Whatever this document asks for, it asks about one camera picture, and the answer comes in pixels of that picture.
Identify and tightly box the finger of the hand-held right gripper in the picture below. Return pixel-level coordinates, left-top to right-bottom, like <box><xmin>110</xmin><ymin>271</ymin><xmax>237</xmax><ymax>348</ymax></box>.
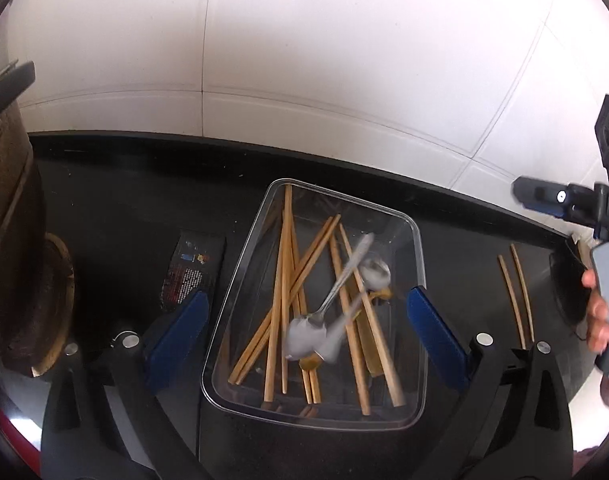
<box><xmin>512</xmin><ymin>176</ymin><xmax>599</xmax><ymax>225</ymax></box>

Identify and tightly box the red object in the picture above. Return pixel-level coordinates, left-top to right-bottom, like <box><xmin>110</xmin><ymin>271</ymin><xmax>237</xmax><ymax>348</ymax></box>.
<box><xmin>0</xmin><ymin>405</ymin><xmax>40</xmax><ymax>468</ymax></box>

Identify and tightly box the brown round wooden block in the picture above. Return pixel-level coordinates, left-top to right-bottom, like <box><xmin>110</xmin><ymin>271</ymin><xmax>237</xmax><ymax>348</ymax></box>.
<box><xmin>0</xmin><ymin>105</ymin><xmax>76</xmax><ymax>378</ymax></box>

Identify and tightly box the clear plastic container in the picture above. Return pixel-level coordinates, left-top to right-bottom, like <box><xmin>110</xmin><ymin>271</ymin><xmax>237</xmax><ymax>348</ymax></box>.
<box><xmin>200</xmin><ymin>177</ymin><xmax>429</xmax><ymax>432</ymax></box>

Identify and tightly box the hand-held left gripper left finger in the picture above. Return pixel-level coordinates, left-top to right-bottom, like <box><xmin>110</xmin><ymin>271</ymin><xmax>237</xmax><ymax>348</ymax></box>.
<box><xmin>42</xmin><ymin>289</ymin><xmax>210</xmax><ymax>480</ymax></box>

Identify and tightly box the person's right hand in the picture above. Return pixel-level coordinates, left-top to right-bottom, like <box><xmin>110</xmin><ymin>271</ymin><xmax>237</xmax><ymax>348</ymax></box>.
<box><xmin>583</xmin><ymin>269</ymin><xmax>609</xmax><ymax>353</ymax></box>

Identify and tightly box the dark grey handle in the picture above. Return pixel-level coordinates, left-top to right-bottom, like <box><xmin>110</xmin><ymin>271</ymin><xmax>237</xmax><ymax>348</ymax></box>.
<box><xmin>0</xmin><ymin>61</ymin><xmax>37</xmax><ymax>108</ymax></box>

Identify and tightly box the silver metal spoon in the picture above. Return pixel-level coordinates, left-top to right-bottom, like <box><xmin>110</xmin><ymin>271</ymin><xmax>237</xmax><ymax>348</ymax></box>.
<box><xmin>317</xmin><ymin>257</ymin><xmax>392</xmax><ymax>363</ymax></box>
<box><xmin>283</xmin><ymin>232</ymin><xmax>375</xmax><ymax>361</ymax></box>

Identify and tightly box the black printed packet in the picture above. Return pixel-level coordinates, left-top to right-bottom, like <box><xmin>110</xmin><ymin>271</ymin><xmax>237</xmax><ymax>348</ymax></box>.
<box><xmin>159</xmin><ymin>230</ymin><xmax>228</xmax><ymax>313</ymax></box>

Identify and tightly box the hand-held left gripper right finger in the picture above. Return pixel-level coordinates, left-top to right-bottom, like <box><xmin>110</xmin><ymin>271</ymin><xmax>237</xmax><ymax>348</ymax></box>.
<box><xmin>407</xmin><ymin>287</ymin><xmax>575</xmax><ymax>480</ymax></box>

